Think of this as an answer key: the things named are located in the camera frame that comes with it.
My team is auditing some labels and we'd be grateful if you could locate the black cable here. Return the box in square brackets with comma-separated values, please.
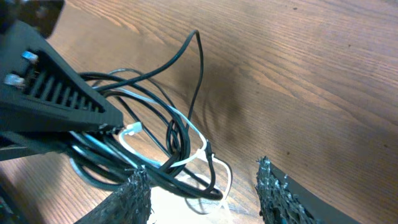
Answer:
[67, 29, 224, 202]

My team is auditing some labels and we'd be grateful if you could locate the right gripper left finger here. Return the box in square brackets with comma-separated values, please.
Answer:
[76, 168, 151, 224]

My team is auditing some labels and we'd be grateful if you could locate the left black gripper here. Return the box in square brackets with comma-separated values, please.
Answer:
[1, 0, 123, 132]

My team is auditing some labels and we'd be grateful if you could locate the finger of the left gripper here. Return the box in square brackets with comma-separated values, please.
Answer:
[1, 131, 78, 161]

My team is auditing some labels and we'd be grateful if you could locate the white cable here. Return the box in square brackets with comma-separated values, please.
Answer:
[70, 86, 233, 215]

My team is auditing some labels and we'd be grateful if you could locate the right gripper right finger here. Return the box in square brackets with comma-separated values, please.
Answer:
[255, 157, 357, 224]

